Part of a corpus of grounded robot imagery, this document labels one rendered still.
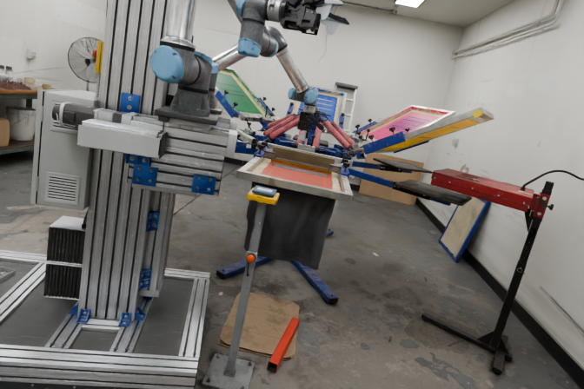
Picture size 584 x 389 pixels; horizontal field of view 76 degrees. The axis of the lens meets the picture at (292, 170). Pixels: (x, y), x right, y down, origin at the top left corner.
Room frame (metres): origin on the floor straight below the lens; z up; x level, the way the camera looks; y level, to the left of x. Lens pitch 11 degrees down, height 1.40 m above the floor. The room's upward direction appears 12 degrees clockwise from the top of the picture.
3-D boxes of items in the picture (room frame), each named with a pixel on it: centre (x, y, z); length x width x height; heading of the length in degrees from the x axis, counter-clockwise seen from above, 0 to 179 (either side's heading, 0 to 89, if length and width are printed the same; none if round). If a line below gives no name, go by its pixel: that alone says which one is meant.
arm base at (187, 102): (1.47, 0.44, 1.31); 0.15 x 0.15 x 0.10
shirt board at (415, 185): (2.88, -0.66, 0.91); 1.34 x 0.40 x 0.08; 57
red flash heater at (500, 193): (2.48, -1.29, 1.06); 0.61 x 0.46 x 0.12; 57
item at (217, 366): (1.63, 0.10, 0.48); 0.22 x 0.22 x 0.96; 87
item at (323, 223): (1.90, -0.03, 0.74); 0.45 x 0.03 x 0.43; 87
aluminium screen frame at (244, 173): (2.19, -0.04, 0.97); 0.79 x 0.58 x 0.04; 177
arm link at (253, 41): (1.29, 0.21, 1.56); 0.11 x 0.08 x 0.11; 165
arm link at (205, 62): (1.47, 0.44, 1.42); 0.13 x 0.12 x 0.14; 165
